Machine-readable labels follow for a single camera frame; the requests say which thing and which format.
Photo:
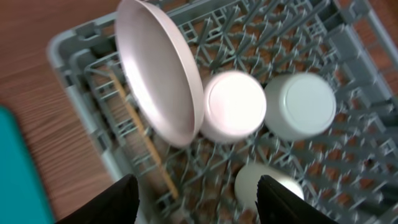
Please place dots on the wooden chopstick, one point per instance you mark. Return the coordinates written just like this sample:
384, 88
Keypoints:
142, 131

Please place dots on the grey bowl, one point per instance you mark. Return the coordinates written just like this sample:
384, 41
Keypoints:
299, 106

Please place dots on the teal serving tray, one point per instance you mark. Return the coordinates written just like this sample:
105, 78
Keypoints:
23, 198

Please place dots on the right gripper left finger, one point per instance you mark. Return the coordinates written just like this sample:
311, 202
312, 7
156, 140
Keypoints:
117, 204

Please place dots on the white cup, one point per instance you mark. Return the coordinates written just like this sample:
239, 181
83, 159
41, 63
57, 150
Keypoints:
245, 184

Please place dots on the small pink saucer plate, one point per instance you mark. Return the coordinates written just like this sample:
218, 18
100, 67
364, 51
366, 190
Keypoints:
234, 106

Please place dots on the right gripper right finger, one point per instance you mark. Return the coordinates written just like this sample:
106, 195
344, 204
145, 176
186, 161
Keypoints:
278, 205

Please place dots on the grey dishwasher rack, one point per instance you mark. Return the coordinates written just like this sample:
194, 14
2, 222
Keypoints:
349, 172

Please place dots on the large white plate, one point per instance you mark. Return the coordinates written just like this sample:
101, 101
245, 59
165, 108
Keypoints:
160, 70

